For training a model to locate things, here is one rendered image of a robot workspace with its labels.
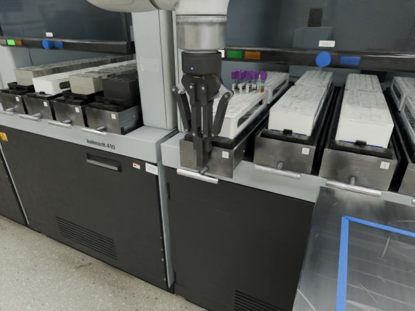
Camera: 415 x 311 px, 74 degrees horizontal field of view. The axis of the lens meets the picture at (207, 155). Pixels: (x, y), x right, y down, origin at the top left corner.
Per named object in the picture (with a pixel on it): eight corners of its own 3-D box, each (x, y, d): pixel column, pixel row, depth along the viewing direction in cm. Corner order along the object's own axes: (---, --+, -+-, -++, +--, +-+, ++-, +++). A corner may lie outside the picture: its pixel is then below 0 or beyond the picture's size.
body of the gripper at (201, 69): (230, 49, 52) (228, 98, 56) (191, 47, 56) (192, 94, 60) (213, 53, 46) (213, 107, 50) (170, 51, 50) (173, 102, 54)
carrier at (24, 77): (41, 86, 107) (37, 70, 104) (36, 87, 105) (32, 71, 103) (22, 83, 112) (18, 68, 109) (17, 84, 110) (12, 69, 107)
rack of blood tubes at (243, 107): (236, 105, 90) (237, 86, 87) (267, 109, 86) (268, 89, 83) (192, 137, 66) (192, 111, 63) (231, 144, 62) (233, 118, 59)
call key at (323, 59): (315, 66, 60) (317, 51, 58) (330, 66, 58) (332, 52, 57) (314, 66, 59) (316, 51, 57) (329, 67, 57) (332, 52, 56)
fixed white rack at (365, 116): (340, 110, 86) (344, 89, 83) (377, 114, 82) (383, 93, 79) (333, 145, 62) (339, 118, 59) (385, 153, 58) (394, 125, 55)
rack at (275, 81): (263, 86, 115) (265, 71, 113) (288, 88, 111) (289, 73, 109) (238, 103, 91) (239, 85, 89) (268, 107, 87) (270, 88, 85)
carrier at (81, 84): (100, 94, 95) (97, 77, 93) (96, 96, 94) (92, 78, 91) (76, 91, 100) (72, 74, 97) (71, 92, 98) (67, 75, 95)
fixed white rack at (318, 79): (304, 85, 117) (307, 70, 114) (330, 87, 113) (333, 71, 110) (291, 102, 93) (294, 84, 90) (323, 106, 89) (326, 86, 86)
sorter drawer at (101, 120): (190, 86, 145) (190, 69, 141) (214, 89, 140) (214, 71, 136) (77, 132, 87) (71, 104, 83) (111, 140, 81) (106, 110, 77)
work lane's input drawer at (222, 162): (260, 99, 122) (262, 79, 118) (292, 103, 117) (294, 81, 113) (169, 174, 63) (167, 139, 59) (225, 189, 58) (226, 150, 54)
